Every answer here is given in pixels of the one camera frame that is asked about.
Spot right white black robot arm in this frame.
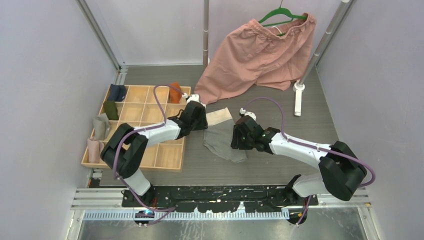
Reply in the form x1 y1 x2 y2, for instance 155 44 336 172
230 115 368 205

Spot centre metal rack pole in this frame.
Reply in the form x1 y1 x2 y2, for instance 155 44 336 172
202 0 210 69

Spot dark green rolled underwear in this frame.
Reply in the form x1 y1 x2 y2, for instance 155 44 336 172
103 100 119 121

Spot grey underwear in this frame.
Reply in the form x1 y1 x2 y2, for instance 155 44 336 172
203 107 248 163
92 113 111 141

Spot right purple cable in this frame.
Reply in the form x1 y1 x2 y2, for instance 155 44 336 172
240 96 377 227

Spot orange white underwear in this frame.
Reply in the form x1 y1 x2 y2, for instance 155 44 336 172
169 81 183 104

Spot metal rack pole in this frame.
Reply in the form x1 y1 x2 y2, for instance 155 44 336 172
202 0 210 69
292 0 355 117

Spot slotted aluminium cable duct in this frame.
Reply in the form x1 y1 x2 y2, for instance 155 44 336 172
83 209 290 221

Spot left aluminium frame post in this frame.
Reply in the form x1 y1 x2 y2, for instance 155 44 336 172
76 0 128 85

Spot pink rolled underwear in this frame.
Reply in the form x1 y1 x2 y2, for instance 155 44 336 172
87 136 105 164

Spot green clothes hanger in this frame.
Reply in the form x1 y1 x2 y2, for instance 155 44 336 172
257 0 308 37

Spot grey rolled underwear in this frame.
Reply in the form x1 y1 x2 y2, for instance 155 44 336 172
92 113 111 141

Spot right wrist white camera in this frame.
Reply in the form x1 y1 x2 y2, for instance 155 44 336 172
239 107 257 121

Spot pink shorts on hanger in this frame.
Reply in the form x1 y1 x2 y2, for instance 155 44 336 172
194 12 317 105

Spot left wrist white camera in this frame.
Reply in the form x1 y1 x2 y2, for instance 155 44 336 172
182 93 200 104

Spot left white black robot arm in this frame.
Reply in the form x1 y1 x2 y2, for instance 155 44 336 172
100 101 208 207

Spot wrist white camera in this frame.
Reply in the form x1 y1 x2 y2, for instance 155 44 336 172
239 107 257 121
182 93 200 104

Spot navy rolled underwear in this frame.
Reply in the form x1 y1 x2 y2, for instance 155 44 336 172
106 84 127 102

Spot right metal rack pole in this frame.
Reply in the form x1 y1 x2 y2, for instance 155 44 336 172
292 0 355 117

